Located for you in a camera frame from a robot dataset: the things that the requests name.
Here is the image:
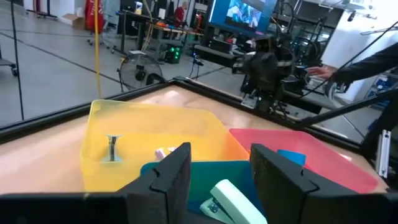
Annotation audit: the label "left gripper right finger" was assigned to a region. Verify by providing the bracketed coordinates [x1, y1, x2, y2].
[249, 142, 398, 224]

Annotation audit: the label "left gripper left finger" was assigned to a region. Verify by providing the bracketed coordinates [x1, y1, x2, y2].
[0, 142, 192, 224]

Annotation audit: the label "blue tape roll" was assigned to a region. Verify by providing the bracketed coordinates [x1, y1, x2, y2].
[276, 149, 307, 167]

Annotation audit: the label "small white object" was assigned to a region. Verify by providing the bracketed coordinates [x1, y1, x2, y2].
[154, 146, 178, 162]

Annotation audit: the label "mint green stapler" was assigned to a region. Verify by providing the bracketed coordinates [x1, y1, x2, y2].
[198, 179, 269, 224]

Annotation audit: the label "blue plastic bin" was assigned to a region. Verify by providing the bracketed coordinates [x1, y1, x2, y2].
[139, 160, 268, 224]

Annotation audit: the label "person's hand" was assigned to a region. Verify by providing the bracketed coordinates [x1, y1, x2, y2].
[307, 65, 338, 80]

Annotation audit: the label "black box speaker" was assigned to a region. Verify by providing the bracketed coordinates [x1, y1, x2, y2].
[208, 39, 233, 52]

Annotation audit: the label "pink translucent plastic bin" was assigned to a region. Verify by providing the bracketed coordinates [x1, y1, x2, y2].
[229, 128, 379, 194]

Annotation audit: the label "yellow translucent plastic bin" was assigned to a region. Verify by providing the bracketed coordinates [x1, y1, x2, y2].
[80, 98, 250, 193]

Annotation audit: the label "large monitor screen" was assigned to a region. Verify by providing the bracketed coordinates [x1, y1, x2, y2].
[207, 0, 279, 37]

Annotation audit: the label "computer with green lights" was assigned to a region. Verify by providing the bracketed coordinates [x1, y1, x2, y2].
[164, 45, 183, 65]

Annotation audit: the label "person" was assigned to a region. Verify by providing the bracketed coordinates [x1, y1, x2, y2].
[174, 1, 189, 29]
[307, 42, 398, 86]

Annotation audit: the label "workbench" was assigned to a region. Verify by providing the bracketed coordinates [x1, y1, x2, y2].
[116, 9, 206, 60]

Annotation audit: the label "blue storage crates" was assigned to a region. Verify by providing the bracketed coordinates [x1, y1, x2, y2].
[365, 74, 398, 110]

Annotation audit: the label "black floor fan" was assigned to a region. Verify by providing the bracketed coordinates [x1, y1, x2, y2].
[117, 52, 167, 91]

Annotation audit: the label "cardboard box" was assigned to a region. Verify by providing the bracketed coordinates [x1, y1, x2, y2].
[60, 12, 86, 31]

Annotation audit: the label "grey wheeled cart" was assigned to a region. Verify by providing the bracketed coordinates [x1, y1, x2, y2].
[0, 57, 19, 78]

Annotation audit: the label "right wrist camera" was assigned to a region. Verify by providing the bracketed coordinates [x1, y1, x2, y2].
[254, 36, 274, 54]

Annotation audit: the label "white metal bracket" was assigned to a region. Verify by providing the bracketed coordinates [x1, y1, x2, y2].
[374, 129, 392, 180]

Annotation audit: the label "yellow cable bundle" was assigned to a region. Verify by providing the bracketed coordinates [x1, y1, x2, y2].
[141, 0, 155, 54]

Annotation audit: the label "black aluminium table frame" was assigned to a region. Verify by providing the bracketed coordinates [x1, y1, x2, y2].
[0, 76, 398, 162]

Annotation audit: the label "thin black hanging cable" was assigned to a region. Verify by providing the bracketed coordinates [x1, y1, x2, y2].
[9, 0, 25, 121]

